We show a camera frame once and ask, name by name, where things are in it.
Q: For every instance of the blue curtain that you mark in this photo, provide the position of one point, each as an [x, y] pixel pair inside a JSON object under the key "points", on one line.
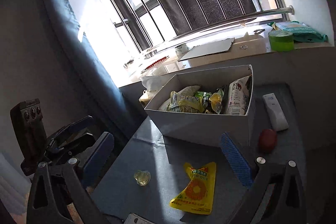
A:
{"points": [[117, 112]]}

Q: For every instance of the tissue pack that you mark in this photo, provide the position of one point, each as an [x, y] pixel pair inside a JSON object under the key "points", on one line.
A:
{"points": [[152, 85]]}

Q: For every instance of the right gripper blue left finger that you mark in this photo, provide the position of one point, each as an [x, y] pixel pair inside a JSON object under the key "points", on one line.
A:
{"points": [[95, 157]]}

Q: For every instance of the white red snack bag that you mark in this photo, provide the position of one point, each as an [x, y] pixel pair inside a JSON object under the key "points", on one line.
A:
{"points": [[238, 96]]}

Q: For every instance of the green white snack bag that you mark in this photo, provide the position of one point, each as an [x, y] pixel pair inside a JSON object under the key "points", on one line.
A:
{"points": [[183, 101]]}

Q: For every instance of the green plastic bag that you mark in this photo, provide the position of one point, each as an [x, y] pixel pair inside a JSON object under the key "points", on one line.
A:
{"points": [[301, 32]]}

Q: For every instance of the flat grey cardboard sheet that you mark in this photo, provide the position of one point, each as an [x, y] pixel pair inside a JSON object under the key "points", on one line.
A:
{"points": [[208, 49]]}

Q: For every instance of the phone with cartoon case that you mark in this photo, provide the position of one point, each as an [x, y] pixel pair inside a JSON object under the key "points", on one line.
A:
{"points": [[136, 219]]}

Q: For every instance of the clear jelly cup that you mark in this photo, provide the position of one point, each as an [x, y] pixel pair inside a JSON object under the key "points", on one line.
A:
{"points": [[142, 177]]}

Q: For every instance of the green tape roll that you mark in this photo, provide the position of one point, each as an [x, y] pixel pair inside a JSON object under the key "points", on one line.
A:
{"points": [[281, 41]]}

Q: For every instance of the white cardboard storage box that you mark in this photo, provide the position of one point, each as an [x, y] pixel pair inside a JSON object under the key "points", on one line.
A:
{"points": [[203, 128]]}

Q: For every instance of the green yellow snack bag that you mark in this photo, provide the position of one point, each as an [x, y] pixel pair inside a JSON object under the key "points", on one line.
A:
{"points": [[213, 103]]}

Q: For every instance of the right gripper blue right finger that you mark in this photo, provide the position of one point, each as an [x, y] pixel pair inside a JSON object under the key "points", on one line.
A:
{"points": [[241, 167]]}

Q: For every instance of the yellow spicy snack pouch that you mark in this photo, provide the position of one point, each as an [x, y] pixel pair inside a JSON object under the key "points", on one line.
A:
{"points": [[198, 196]]}

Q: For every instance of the small white cup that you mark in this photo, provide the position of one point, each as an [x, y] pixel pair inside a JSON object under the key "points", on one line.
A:
{"points": [[181, 50]]}

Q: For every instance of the white remote control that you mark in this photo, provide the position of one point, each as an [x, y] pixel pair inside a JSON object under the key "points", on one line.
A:
{"points": [[275, 112]]}

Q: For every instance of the red apple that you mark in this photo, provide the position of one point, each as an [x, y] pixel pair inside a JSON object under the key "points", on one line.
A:
{"points": [[267, 141]]}

